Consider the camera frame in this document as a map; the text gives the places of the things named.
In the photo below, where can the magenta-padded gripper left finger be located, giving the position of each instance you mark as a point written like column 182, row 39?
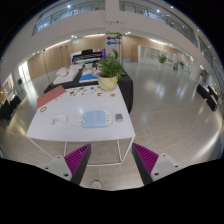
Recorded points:
column 78, row 159

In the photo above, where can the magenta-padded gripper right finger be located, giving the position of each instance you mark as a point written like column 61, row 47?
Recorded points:
column 146, row 158

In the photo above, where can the grey-purple charger block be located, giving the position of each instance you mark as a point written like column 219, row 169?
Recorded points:
column 119, row 117

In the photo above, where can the light blue power strip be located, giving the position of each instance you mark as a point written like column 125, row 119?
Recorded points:
column 96, row 119

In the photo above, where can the sheet of colourful stickers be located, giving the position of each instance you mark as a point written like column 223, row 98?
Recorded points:
column 83, row 91

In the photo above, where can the small brown cutout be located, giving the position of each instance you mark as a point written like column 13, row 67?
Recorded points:
column 100, row 94

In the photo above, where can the pink flat mat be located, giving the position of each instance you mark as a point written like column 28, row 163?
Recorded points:
column 50, row 96

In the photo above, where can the blue board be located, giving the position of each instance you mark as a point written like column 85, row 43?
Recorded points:
column 88, row 77

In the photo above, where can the green plant in striped pot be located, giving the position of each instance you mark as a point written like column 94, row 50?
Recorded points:
column 108, row 81

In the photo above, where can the group of black chairs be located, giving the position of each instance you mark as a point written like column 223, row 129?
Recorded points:
column 8, row 106
column 208, row 96

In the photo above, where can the potted plant by window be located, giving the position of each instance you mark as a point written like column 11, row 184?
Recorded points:
column 19, row 81

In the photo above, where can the large background potted plant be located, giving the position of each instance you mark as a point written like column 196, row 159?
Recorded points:
column 162, row 59

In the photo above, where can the small background potted plant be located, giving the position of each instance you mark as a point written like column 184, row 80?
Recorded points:
column 181, row 64

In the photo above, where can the black piano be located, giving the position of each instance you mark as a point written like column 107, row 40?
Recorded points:
column 88, row 55

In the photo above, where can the direction sign with arrows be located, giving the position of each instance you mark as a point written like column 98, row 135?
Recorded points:
column 113, row 39

